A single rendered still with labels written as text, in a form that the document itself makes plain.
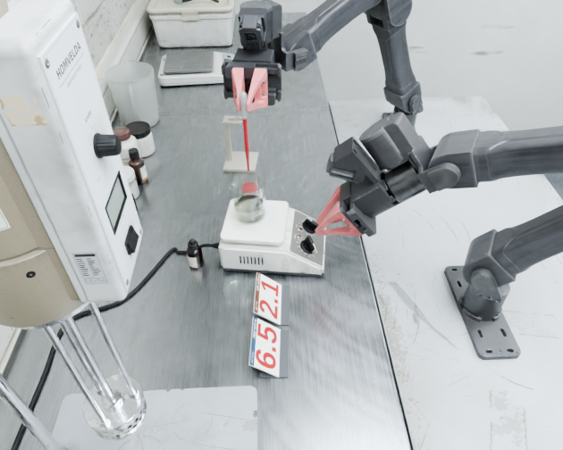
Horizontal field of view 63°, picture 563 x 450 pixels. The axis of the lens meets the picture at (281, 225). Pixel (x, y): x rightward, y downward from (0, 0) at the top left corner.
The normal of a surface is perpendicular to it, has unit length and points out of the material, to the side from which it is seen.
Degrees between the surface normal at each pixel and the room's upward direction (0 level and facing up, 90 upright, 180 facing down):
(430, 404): 0
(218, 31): 93
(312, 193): 0
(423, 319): 0
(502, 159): 83
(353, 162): 90
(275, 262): 90
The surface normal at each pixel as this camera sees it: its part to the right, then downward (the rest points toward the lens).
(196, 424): -0.01, -0.73
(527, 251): -0.42, 0.52
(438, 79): 0.04, 0.68
